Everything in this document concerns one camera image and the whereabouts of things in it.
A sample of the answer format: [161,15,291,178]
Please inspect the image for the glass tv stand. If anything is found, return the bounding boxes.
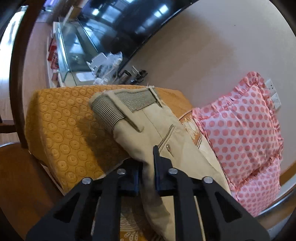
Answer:
[53,17,116,87]

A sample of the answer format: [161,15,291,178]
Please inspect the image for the pink polka dot pillow left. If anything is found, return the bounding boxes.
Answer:
[192,72,283,216]

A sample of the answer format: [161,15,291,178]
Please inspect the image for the dark wooden chair frame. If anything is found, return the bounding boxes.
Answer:
[9,1,44,149]

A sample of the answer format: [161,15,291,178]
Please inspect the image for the yellow patterned bed sheet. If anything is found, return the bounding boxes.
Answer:
[25,85,192,240]

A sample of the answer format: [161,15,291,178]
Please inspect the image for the white wall socket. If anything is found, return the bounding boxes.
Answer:
[265,79,281,111]

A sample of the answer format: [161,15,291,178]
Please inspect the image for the beige khaki pants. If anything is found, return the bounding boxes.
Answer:
[89,86,230,240]

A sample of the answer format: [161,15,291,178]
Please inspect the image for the black flat screen television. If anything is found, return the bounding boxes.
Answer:
[78,0,194,69]

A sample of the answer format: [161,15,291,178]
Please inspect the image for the white device on stand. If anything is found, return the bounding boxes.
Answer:
[86,52,123,85]

